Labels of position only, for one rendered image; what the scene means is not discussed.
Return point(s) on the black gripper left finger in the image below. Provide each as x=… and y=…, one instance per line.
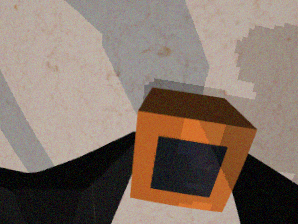
x=86, y=190

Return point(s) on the orange block with dark square mark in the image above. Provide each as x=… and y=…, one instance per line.
x=189, y=150

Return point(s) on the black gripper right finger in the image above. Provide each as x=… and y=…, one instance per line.
x=264, y=196

